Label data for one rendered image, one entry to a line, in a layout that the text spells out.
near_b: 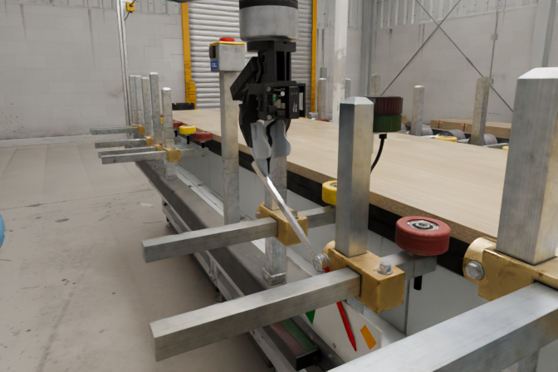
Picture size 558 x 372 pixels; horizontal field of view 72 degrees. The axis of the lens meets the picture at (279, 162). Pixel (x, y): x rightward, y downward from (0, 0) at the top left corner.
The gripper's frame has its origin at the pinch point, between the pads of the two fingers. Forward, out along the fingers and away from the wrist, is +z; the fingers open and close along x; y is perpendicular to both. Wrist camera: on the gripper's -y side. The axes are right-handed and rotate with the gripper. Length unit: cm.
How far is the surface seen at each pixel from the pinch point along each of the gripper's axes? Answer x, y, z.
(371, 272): 5.7, 20.7, 11.7
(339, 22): 103, -117, -45
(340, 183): 5.9, 13.2, 0.8
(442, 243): 18.3, 21.8, 9.8
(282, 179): 8.4, -9.4, 5.6
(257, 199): 27, -63, 27
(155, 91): 8, -134, -10
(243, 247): 7.6, -29.6, 28.3
